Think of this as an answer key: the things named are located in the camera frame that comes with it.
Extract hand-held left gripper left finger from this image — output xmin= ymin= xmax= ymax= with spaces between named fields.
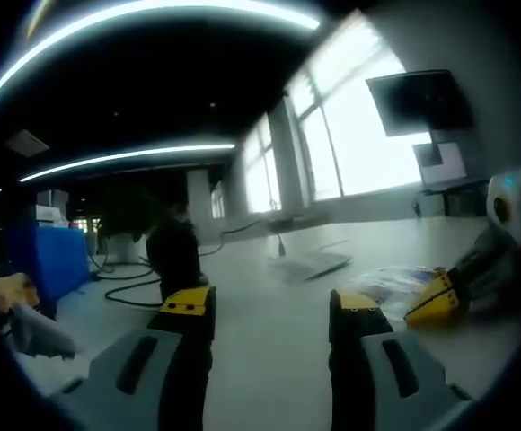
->
xmin=46 ymin=285 xmax=218 ymax=431

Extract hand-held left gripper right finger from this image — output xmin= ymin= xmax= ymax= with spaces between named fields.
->
xmin=328 ymin=289 xmax=476 ymax=431

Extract white plastic sheet goods packet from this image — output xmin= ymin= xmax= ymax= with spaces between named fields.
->
xmin=349 ymin=263 xmax=449 ymax=312

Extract white table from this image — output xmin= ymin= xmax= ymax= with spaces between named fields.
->
xmin=17 ymin=215 xmax=521 ymax=431

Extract white power strip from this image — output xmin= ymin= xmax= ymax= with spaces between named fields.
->
xmin=268 ymin=250 xmax=355 ymax=283

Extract black barcode scanner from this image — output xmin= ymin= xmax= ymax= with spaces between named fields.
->
xmin=145 ymin=200 xmax=211 ymax=303

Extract blue plastic crate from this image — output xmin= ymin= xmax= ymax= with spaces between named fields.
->
xmin=10 ymin=223 xmax=92 ymax=307

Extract cardboard box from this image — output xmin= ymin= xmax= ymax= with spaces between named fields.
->
xmin=0 ymin=272 xmax=41 ymax=311

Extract potted green plant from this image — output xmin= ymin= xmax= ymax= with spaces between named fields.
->
xmin=97 ymin=187 xmax=155 ymax=265

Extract large window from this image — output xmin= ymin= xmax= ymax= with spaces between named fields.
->
xmin=242 ymin=11 xmax=433 ymax=216

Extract white boxes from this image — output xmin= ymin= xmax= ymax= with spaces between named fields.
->
xmin=34 ymin=189 xmax=71 ymax=228

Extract long ceiling light strip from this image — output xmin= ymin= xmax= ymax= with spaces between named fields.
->
xmin=0 ymin=0 xmax=322 ymax=116
xmin=19 ymin=142 xmax=237 ymax=184

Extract ceiling air vent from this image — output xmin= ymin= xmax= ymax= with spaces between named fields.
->
xmin=4 ymin=128 xmax=50 ymax=158

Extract black scanner cable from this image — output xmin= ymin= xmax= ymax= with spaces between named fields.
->
xmin=90 ymin=255 xmax=163 ymax=309

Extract black wall-mounted monitor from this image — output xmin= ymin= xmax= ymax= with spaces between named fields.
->
xmin=365 ymin=68 xmax=476 ymax=139

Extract black power cable with plug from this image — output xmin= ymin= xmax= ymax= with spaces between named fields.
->
xmin=197 ymin=218 xmax=288 ymax=261

